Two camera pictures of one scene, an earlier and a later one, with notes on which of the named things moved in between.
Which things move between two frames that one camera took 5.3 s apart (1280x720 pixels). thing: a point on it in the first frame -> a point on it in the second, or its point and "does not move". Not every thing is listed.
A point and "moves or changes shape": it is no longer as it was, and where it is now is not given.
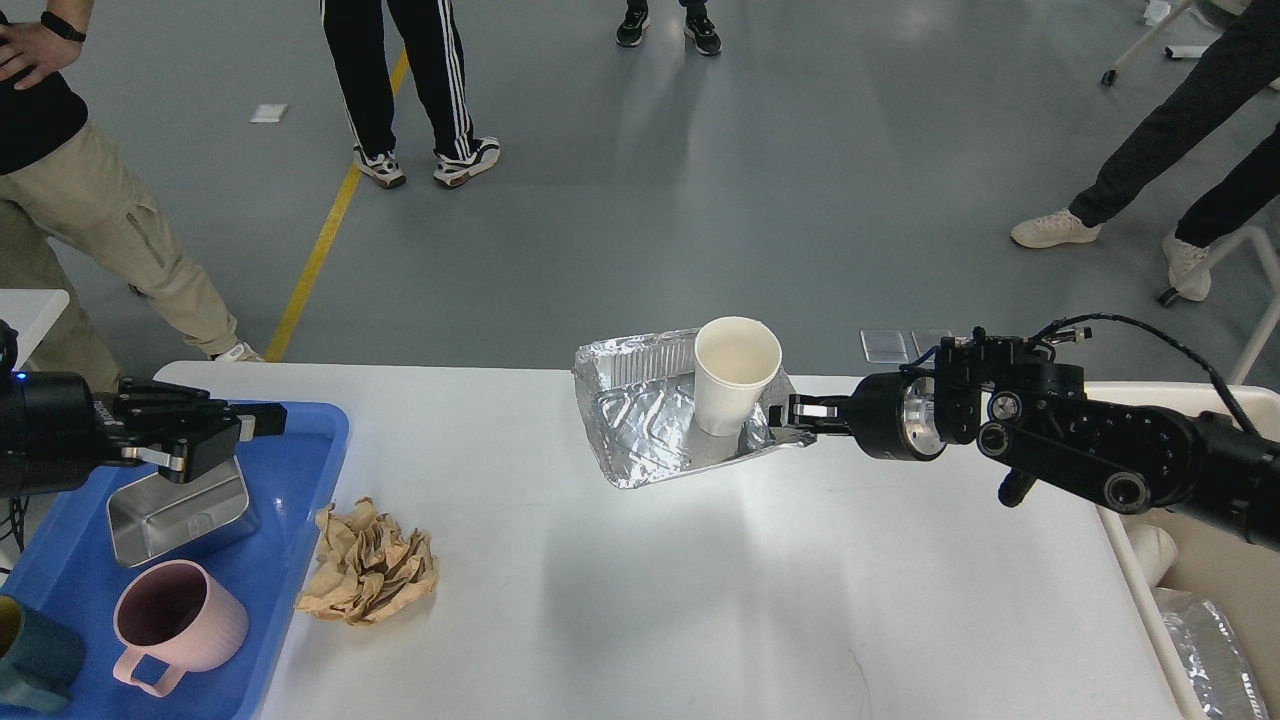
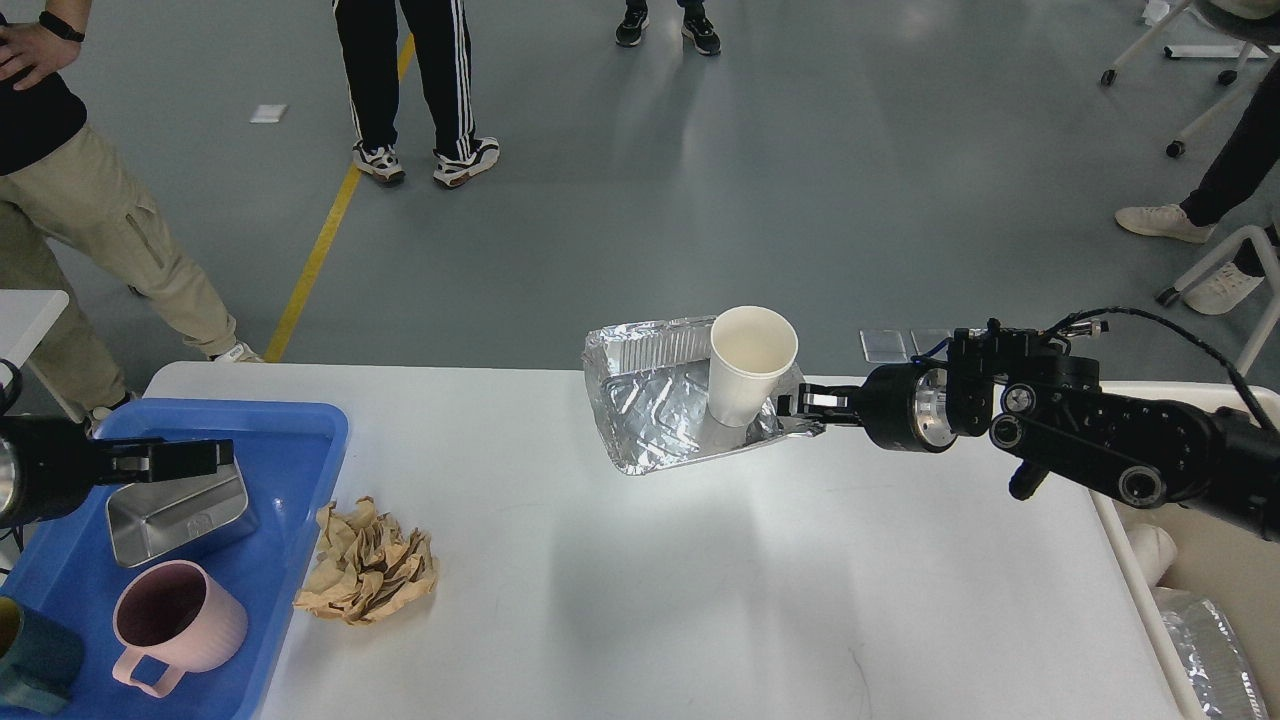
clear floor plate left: x=884 y=346 does not move
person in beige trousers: x=61 y=180 does not move
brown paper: x=366 y=567 does not move
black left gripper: x=54 y=430 -> x=49 y=464
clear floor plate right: x=927 y=339 does not move
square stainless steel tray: x=156 y=520 does not move
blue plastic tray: x=67 y=567 does not move
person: x=1243 y=62 -> x=1248 y=156
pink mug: x=174 y=612 does not move
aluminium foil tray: x=638 y=397 moves or changes shape
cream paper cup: x=735 y=357 moves or changes shape
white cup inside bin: x=1156 y=550 does not move
